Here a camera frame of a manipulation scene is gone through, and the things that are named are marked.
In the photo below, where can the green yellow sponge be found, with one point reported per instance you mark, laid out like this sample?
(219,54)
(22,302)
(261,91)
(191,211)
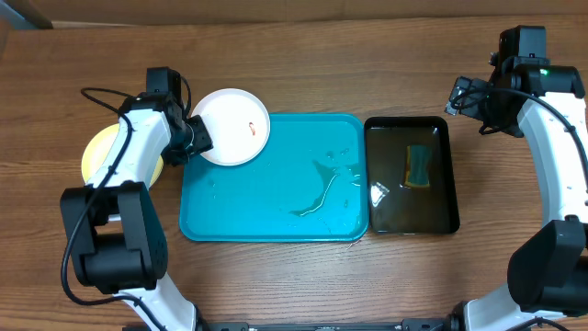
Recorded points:
(417,164)

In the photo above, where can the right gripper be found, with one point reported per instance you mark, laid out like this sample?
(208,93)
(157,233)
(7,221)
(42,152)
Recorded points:
(498,112)

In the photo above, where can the black water tray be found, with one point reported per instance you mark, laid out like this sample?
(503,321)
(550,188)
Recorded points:
(394,208)

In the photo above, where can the white plate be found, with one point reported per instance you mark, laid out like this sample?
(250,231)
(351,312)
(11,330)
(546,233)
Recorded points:
(238,124)

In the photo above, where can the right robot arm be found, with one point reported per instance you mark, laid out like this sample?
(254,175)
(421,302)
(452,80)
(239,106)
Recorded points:
(547,275)

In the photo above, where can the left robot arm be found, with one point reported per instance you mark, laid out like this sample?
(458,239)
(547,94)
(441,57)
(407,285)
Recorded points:
(116,247)

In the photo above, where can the teal plastic tray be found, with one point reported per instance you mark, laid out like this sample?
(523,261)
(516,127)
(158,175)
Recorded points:
(309,184)

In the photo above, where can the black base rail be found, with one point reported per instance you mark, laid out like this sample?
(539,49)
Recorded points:
(408,324)

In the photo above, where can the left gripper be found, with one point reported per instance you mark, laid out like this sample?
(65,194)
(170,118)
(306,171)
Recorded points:
(205,143)

